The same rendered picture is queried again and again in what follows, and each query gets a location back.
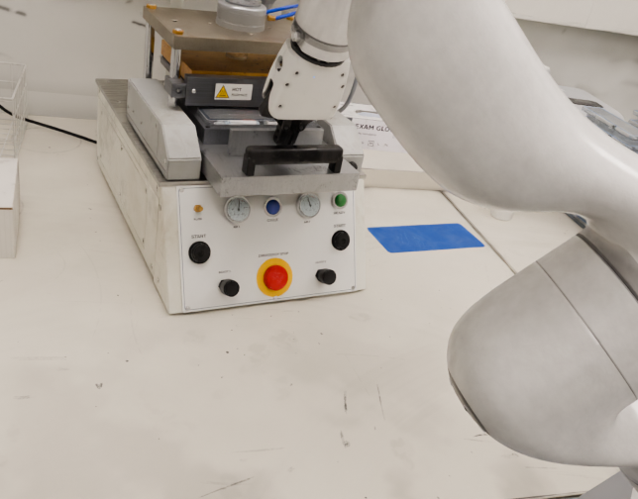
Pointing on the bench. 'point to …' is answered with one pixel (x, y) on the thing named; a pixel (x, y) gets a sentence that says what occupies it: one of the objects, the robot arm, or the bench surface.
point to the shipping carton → (2, 207)
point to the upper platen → (219, 62)
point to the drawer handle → (306, 153)
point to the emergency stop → (275, 277)
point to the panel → (262, 248)
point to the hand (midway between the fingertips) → (285, 136)
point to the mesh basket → (12, 113)
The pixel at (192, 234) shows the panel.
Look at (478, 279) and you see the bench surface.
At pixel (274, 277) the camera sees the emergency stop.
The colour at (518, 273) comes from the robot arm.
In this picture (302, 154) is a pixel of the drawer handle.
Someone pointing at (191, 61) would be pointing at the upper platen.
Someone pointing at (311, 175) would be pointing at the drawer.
